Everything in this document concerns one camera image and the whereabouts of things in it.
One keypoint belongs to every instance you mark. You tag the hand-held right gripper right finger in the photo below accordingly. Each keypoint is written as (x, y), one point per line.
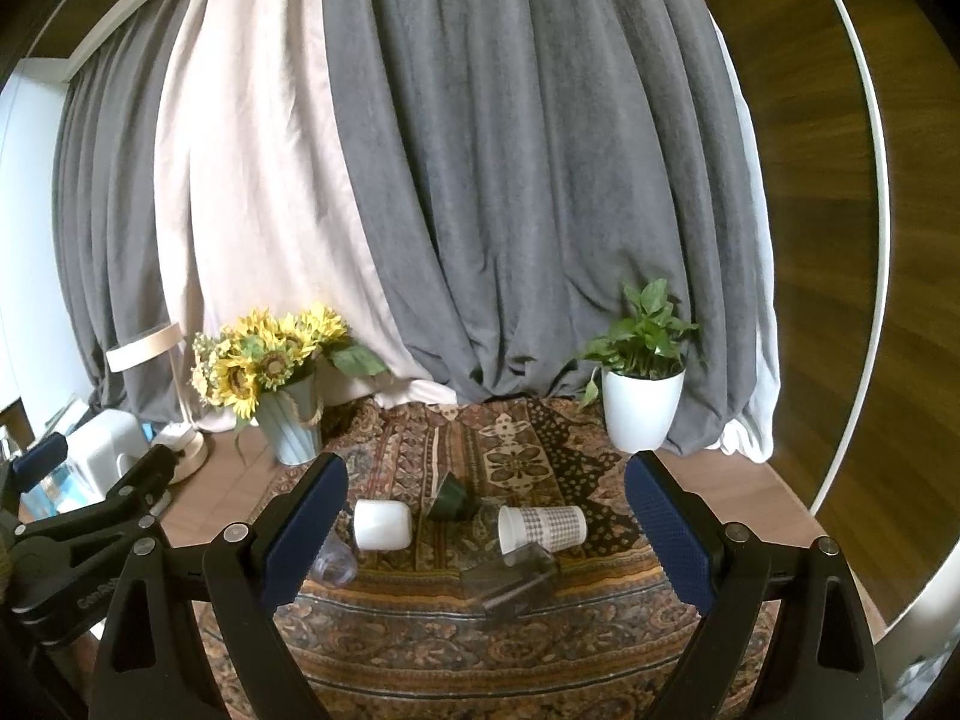
(671, 540)

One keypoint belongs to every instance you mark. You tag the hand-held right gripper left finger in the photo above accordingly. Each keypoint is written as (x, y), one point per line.
(306, 536)

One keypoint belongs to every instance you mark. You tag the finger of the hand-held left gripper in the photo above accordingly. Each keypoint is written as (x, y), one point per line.
(131, 491)
(41, 460)

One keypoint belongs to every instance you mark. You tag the small clear plastic cup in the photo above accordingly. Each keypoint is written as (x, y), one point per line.
(335, 564)

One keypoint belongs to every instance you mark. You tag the white cup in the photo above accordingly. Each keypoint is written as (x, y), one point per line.
(382, 525)

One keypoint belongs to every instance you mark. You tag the patterned paper cup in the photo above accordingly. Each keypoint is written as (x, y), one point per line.
(544, 526)

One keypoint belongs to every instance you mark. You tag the dark green cup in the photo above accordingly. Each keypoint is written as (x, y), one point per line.
(452, 499)

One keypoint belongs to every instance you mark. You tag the white box appliance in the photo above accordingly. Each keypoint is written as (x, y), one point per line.
(105, 446)

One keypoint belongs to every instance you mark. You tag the light blue ribbed vase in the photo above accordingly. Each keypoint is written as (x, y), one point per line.
(289, 424)

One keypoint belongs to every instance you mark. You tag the white plant pot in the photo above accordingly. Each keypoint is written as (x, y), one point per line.
(641, 409)

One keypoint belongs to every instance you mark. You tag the beige desk lamp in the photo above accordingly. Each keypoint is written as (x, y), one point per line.
(142, 349)

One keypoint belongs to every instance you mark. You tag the sunflower bouquet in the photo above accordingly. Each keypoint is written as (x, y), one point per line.
(259, 356)

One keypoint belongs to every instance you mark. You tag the white sheer curtain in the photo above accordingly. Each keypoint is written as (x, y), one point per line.
(757, 360)

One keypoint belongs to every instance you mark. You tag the green potted plant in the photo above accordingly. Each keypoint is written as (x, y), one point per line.
(645, 337)

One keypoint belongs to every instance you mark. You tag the patterned brown tablecloth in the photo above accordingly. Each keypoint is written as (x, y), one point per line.
(480, 660)

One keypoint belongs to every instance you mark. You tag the grey curtain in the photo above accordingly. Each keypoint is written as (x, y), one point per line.
(105, 240)
(540, 165)

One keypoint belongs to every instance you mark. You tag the beige curtain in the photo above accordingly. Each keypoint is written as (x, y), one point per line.
(255, 187)

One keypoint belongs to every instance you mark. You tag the white curved frame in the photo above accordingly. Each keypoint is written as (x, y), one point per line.
(879, 187)

